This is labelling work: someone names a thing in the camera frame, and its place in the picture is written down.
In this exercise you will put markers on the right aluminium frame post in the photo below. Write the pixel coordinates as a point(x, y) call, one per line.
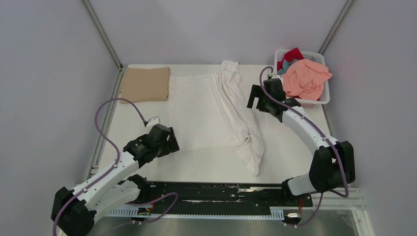
point(348, 4)

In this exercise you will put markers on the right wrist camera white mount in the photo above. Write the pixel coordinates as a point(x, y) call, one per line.
point(275, 76)

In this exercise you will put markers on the white t shirt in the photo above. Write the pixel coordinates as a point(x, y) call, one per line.
point(209, 111)

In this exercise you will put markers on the left aluminium frame post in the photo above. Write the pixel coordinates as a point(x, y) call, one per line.
point(102, 33)

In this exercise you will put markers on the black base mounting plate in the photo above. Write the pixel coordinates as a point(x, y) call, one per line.
point(233, 197)

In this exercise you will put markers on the red t shirt in basket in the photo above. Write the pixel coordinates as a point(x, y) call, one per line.
point(290, 56)

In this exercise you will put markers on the aluminium table edge rail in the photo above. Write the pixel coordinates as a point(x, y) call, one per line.
point(105, 116)

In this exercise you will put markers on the aluminium frame post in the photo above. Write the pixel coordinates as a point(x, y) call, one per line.
point(348, 4)
point(102, 33)

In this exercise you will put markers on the white plastic laundry basket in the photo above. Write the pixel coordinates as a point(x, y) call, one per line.
point(316, 57)

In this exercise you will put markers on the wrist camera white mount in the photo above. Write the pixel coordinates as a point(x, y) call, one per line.
point(152, 121)
point(275, 76)

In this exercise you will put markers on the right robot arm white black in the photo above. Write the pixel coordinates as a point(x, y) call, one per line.
point(333, 162)

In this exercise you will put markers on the grey blue t shirt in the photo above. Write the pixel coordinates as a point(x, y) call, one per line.
point(285, 66)

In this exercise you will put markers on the folded tan t shirt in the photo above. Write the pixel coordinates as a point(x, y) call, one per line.
point(145, 85)

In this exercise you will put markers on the white slotted cable duct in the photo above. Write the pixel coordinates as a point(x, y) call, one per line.
point(271, 213)

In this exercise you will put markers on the crumpled salmon pink t shirt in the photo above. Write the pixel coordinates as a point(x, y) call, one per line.
point(305, 79)

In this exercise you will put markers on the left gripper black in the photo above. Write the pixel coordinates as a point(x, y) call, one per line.
point(171, 146)

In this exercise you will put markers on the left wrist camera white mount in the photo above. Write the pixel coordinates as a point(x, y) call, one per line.
point(152, 121)

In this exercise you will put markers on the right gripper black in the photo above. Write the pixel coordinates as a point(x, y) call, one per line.
point(256, 91)

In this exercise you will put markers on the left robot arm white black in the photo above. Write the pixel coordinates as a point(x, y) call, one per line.
point(76, 211)

